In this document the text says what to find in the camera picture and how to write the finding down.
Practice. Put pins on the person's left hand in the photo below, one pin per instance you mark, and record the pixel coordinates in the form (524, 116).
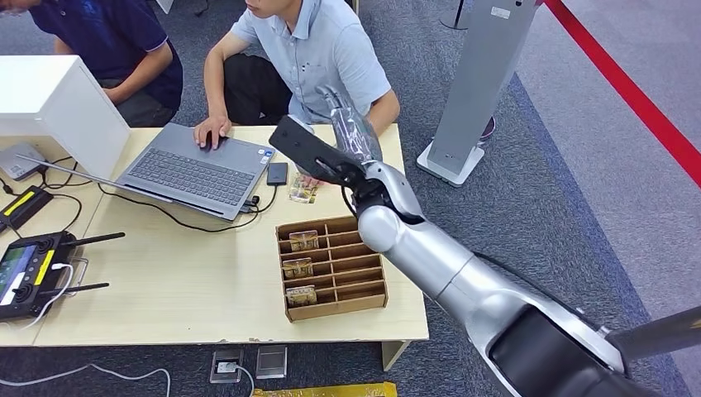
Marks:
(313, 181)

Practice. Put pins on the person's right forearm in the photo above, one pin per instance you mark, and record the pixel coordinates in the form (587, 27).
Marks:
(215, 87)

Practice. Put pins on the dark round floor base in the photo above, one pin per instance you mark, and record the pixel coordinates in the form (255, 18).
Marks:
(487, 129)

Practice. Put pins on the black portable drive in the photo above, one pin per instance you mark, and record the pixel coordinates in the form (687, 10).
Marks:
(277, 173)

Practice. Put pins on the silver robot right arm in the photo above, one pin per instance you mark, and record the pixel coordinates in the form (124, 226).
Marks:
(438, 263)

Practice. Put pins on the person's left forearm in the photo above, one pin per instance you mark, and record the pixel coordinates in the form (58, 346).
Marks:
(386, 112)

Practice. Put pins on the silver floor socket cover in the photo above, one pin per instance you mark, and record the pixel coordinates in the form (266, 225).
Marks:
(271, 362)

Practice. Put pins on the white box cabinet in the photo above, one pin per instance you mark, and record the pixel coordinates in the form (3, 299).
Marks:
(49, 109)

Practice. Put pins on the wooden table leg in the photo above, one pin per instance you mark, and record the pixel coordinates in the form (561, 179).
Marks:
(393, 355)

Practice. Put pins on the grey open laptop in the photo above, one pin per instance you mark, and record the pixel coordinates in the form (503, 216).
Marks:
(191, 175)

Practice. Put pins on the floor socket with white plug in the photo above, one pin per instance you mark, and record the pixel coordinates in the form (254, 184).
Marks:
(226, 366)

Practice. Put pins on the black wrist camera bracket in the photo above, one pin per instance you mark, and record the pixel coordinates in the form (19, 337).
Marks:
(309, 148)

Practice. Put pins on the grey kiosk pillar white base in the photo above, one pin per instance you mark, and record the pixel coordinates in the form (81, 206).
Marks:
(476, 82)

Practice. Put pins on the wooden compartment card box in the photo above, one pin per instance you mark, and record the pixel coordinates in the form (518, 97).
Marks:
(350, 274)

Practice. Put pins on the person in dark shirt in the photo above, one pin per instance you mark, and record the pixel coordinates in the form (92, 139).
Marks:
(109, 38)

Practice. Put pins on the person in light shirt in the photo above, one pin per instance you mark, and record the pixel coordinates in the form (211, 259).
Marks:
(323, 60)

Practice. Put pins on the black device with yellow label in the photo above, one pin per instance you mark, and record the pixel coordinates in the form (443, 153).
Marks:
(22, 207)

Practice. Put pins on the yellow crinkled strip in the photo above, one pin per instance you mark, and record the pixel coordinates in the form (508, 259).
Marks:
(328, 390)

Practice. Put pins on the dark-shirted person's forearm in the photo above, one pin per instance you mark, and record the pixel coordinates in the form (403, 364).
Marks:
(137, 74)

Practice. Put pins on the white flat router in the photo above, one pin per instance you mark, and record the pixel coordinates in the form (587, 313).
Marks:
(19, 161)

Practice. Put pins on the person's right hand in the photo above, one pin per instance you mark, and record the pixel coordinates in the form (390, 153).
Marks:
(212, 130)

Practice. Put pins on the chrome stanchion post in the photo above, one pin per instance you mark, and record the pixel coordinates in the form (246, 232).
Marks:
(657, 332)

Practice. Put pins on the black remote controller with antennas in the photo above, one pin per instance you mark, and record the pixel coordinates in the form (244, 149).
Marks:
(27, 279)

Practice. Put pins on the black stanchion base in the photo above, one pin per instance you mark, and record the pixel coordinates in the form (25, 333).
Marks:
(454, 19)

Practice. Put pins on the red barrier belt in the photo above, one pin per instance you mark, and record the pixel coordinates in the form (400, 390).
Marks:
(630, 93)

